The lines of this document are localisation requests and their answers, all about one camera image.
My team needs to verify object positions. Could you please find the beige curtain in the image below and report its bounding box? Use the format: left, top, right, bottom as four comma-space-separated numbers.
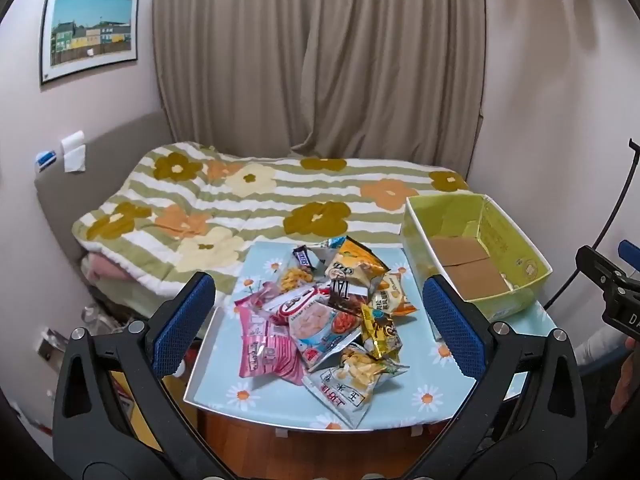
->
152, 0, 488, 183

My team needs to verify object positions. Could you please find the green cardboard box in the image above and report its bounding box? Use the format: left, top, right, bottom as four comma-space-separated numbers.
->
400, 192, 553, 322

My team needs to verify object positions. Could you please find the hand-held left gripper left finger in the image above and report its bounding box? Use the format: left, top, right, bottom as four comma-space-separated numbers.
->
52, 271, 236, 480

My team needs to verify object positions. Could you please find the framed wall poster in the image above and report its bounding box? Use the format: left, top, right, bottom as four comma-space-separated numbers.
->
40, 0, 140, 85

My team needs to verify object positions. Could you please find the pink folded blanket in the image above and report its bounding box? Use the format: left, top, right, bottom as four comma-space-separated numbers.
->
82, 252, 133, 283

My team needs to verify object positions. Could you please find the person's right hand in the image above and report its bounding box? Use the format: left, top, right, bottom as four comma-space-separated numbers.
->
610, 337, 640, 413

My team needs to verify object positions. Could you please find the red white blue snack packet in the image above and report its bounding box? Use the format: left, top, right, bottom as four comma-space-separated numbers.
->
272, 282, 363, 368

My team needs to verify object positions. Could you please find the yellow popcorn snack packet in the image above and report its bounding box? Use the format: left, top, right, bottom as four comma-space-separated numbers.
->
277, 265, 316, 296

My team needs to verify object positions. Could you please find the orange white snack packet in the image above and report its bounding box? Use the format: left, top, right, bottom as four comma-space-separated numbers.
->
367, 272, 418, 318

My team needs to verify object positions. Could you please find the gold foil snack packet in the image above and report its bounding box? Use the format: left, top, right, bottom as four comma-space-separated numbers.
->
360, 305, 403, 361

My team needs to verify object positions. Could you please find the dark small candy wrapper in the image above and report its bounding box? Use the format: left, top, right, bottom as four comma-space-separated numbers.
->
291, 244, 326, 271

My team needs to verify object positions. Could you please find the white corn snack packet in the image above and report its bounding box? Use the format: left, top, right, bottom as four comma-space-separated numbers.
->
301, 345, 411, 430

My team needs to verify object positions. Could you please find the pale grey cloth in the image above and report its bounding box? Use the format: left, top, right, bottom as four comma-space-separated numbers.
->
574, 329, 626, 376

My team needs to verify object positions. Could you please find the black cable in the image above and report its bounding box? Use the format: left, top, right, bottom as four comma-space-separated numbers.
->
544, 139, 640, 308

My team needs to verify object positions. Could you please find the black white snack packet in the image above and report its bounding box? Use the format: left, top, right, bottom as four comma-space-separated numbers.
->
327, 280, 371, 316

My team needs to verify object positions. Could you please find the striped floral blanket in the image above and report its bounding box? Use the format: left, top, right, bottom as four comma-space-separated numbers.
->
71, 141, 471, 293

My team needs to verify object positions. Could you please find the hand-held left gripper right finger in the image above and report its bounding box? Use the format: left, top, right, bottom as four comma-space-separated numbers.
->
400, 275, 585, 480

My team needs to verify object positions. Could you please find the pale pink snack packet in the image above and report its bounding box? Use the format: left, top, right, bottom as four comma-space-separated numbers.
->
234, 280, 291, 316

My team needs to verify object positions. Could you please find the grey bed headboard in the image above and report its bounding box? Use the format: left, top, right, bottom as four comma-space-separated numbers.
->
32, 110, 176, 266

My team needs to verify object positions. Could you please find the pink striped snack packet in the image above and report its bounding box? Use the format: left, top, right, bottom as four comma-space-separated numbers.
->
237, 305, 306, 386

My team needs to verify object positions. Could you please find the yellow orange snack packet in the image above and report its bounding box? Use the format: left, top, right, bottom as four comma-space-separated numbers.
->
324, 237, 391, 291

